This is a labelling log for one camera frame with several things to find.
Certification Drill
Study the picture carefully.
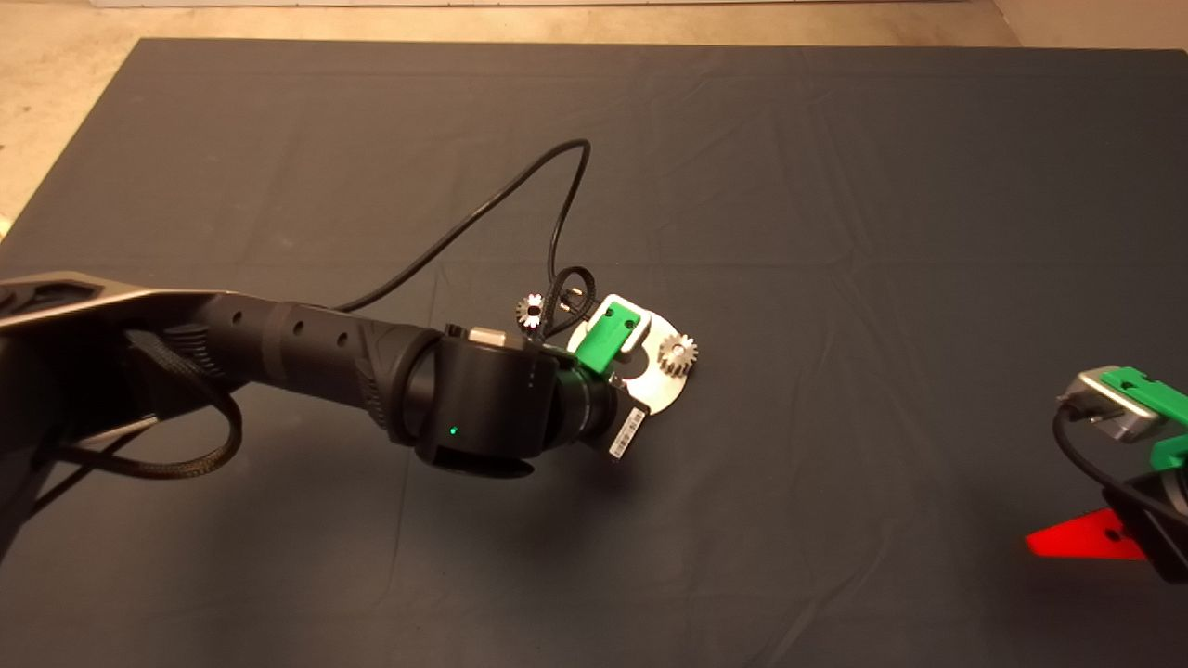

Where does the black camera cable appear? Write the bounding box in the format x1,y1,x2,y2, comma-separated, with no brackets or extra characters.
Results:
1052,408,1188,520
334,139,597,340

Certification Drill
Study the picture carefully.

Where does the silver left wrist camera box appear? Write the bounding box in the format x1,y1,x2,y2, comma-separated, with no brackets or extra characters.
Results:
594,294,658,353

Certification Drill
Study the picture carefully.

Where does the green right camera mount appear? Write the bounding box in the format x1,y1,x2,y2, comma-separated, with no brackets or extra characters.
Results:
1109,367,1188,472

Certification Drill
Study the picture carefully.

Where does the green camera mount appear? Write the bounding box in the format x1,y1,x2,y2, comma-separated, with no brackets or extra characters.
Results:
568,304,643,374
1109,367,1188,472

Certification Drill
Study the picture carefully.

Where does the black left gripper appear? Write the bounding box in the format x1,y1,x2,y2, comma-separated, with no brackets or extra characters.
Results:
557,364,651,462

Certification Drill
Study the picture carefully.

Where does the black left camera cable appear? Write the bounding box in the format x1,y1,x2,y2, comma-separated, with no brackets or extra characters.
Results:
334,139,597,340

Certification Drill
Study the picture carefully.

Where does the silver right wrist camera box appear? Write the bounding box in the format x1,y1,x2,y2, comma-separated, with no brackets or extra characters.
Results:
1058,366,1166,443

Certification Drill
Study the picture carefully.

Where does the black right camera cable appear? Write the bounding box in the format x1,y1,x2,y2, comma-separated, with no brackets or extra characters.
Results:
1052,408,1188,520

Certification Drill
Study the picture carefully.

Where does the round metal carrier plate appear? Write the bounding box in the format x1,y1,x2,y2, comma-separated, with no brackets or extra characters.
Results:
568,306,690,420

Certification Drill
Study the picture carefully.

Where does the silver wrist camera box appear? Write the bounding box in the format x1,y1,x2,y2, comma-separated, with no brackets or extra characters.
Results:
1058,366,1166,443
594,294,658,353

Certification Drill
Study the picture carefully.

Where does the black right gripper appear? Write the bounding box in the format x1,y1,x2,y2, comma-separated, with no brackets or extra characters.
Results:
1025,471,1188,585

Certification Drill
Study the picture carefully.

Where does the braided left arm cable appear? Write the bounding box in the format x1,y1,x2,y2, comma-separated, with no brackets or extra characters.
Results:
56,329,244,481

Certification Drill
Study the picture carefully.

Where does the green left camera mount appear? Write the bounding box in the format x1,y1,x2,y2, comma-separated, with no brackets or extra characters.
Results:
568,304,643,374

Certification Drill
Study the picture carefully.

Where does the dark grey table cloth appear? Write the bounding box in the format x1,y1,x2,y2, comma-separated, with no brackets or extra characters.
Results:
0,37,1188,668

